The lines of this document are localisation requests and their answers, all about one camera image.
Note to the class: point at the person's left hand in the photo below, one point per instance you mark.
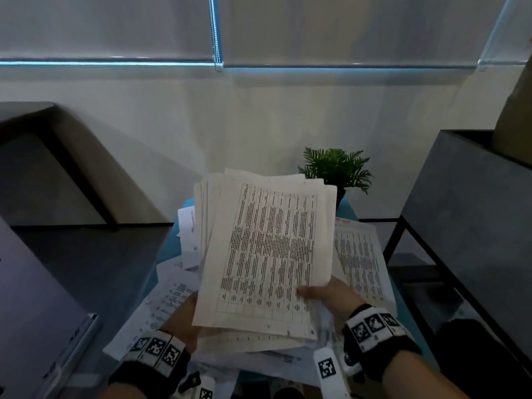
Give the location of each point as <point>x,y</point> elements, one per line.
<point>183,324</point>

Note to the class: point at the person's right hand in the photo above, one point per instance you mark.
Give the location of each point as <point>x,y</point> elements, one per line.
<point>334,299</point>

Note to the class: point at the printed papers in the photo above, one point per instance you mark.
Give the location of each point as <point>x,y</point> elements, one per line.
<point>361,261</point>

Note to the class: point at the stack of collected papers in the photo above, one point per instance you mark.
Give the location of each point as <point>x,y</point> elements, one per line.
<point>266,245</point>

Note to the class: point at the person's right forearm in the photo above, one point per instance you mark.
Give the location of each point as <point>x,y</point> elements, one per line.
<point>424,380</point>

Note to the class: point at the person's black trouser leg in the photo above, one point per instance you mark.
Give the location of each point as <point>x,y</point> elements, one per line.
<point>486,357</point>

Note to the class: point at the black left wristband marker tags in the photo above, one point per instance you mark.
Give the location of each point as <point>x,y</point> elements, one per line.
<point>156,346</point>

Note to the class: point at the black wristband marker tags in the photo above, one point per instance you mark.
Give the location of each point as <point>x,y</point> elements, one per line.
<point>156,346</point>
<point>374,324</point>

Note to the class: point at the black right wristband marker tags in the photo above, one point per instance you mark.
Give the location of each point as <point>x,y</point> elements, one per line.
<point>374,324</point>

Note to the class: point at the green potted fern plant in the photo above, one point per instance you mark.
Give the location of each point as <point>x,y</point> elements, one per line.
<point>336,166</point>

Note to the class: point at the dark grey black-framed desk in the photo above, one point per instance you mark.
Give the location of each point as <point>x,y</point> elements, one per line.
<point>21,114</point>

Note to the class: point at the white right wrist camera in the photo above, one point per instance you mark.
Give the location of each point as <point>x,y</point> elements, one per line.
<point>326,367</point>

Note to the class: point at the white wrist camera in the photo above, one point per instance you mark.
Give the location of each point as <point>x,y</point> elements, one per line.
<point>205,392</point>
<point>326,367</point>

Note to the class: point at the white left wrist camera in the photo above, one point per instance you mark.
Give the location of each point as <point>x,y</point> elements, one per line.
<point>205,392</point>

